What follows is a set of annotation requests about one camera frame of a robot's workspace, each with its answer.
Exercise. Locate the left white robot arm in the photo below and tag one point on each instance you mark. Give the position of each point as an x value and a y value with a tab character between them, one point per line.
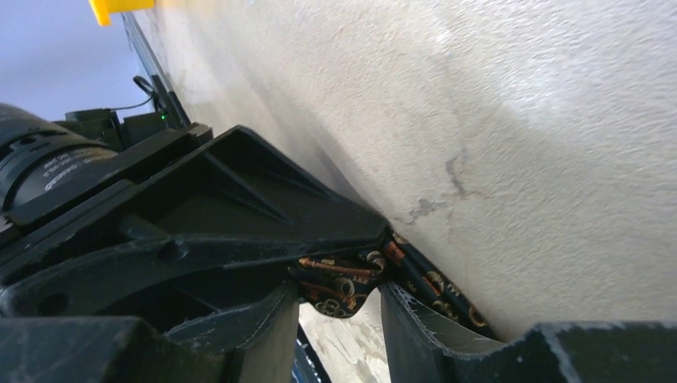
36	153

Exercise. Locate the yellow plastic bin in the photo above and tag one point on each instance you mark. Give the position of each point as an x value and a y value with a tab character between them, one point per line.
103	9

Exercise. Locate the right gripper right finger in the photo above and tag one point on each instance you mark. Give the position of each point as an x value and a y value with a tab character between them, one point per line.
424	346

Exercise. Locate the dark brown patterned tie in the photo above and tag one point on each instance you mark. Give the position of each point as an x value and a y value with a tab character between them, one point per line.
339	286

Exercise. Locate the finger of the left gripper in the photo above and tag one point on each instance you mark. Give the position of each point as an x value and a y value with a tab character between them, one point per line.
181	224

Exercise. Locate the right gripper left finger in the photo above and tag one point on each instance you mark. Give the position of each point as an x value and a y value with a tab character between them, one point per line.
253	344

